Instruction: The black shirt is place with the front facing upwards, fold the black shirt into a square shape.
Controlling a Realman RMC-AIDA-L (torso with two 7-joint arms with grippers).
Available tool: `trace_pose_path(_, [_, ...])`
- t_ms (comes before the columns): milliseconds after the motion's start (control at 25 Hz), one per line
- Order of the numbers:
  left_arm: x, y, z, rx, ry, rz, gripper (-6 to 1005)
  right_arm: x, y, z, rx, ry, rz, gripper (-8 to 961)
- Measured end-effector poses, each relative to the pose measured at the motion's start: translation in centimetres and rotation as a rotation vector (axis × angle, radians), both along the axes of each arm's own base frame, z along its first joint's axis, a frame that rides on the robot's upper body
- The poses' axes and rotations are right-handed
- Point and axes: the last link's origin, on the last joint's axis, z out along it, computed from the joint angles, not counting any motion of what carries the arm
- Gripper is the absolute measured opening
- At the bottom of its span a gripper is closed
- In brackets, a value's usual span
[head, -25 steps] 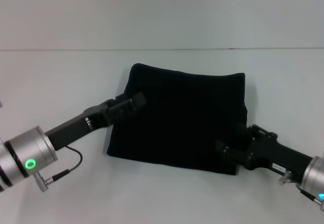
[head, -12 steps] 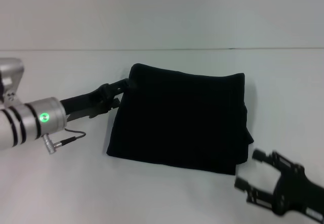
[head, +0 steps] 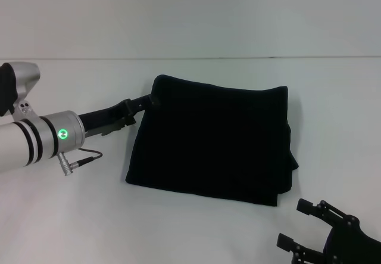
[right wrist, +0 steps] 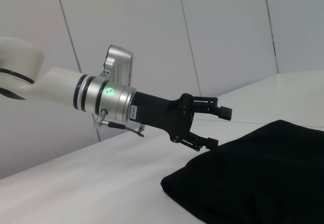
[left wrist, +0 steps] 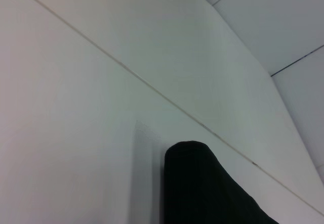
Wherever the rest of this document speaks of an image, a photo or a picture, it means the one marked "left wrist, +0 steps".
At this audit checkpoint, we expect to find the black shirt with FREE print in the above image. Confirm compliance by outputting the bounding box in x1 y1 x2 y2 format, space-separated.
164 140 279 224

